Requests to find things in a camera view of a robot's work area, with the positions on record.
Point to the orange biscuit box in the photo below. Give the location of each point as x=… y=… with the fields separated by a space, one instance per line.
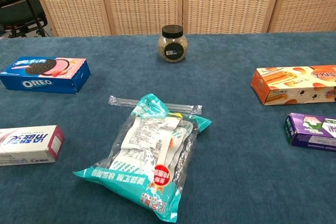
x=288 y=82

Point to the blue Oreo cookie box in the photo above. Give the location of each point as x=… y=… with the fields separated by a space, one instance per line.
x=44 y=78

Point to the purple carton box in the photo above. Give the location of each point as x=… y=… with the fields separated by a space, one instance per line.
x=312 y=132

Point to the white pink toothpaste box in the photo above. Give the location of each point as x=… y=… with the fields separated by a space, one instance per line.
x=26 y=142

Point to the clear plastic stick packet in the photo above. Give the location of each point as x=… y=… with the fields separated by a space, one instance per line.
x=123 y=101

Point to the glass jar black lid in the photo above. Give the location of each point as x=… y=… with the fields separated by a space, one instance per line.
x=172 y=47

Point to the teal snack bag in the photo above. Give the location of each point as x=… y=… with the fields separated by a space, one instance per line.
x=147 y=150

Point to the wooden rattan screen panel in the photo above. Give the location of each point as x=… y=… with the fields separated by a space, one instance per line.
x=73 y=1
x=228 y=1
x=307 y=1
x=141 y=1

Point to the black metal stand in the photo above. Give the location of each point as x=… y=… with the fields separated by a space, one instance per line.
x=28 y=0

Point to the black office chair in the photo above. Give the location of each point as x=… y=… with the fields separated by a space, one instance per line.
x=15 y=11

